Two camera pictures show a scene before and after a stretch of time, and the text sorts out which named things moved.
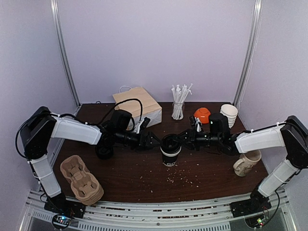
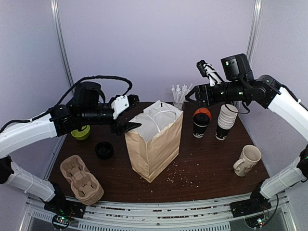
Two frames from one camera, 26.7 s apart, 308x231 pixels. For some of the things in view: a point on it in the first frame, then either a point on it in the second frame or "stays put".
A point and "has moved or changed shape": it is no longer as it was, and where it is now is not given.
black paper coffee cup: (170, 161) to (200, 122)
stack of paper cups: (231, 112) stays put
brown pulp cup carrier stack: (86, 187) stays put
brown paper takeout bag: (151, 109) has moved or changed shape
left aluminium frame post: (55, 10) stays put
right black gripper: (188, 139) to (200, 93)
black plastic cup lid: (171, 145) to (201, 119)
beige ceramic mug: (246, 161) stays put
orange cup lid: (203, 114) stays put
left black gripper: (143, 145) to (121, 129)
